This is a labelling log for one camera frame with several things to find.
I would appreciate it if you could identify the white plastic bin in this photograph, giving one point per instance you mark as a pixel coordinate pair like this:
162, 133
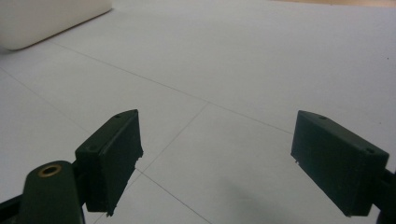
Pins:
46, 18

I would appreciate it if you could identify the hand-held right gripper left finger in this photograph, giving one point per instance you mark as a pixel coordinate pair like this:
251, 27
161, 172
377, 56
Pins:
112, 161

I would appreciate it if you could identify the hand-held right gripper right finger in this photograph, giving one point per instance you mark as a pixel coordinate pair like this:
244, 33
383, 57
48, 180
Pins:
339, 161

